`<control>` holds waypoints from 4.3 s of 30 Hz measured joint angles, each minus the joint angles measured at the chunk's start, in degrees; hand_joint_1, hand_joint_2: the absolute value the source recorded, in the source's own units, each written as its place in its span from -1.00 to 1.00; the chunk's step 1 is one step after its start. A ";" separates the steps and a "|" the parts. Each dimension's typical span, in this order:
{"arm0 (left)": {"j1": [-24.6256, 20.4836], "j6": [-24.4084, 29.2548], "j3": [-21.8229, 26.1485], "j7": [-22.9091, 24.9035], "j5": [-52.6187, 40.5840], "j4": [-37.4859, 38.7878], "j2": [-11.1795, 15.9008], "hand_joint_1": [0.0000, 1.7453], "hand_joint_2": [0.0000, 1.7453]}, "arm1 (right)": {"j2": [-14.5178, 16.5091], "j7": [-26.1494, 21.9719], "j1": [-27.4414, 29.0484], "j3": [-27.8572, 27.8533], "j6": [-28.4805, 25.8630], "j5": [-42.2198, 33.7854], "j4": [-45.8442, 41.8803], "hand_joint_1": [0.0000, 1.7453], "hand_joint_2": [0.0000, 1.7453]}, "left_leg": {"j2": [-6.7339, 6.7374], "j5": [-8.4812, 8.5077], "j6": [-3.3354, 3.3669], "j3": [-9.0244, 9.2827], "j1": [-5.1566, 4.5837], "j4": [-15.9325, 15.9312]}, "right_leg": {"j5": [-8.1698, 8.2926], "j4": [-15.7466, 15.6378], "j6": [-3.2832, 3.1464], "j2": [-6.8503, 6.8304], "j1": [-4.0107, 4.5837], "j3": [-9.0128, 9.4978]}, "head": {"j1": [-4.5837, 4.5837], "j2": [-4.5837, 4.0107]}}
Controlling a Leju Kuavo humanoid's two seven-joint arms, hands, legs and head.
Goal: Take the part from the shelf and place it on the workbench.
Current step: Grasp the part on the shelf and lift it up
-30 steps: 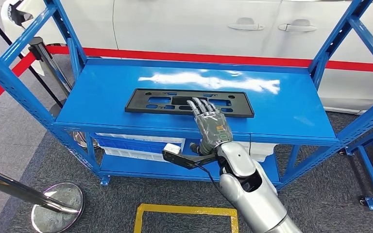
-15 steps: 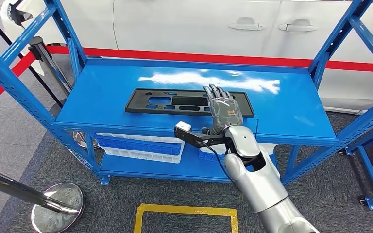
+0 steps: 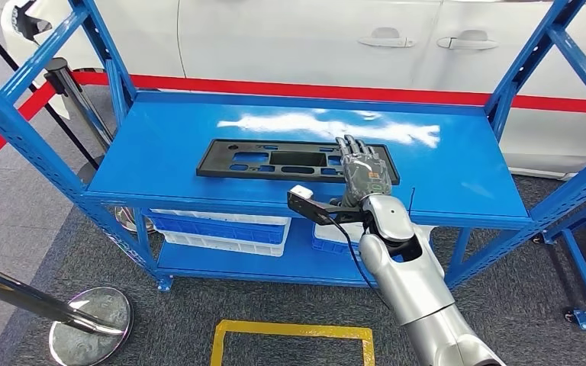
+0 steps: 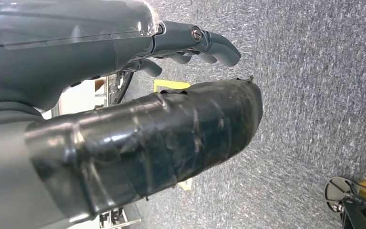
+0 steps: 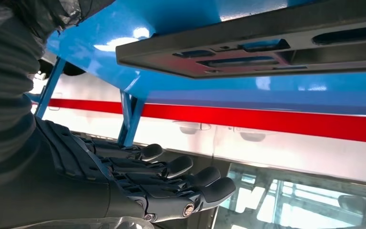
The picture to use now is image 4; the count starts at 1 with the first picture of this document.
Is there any thick black cable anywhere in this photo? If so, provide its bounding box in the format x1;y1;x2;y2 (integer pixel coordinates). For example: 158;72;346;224
112;71;135;105

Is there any chrome stanchion post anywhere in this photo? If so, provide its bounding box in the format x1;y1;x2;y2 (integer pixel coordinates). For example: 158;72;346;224
324;176;366;229

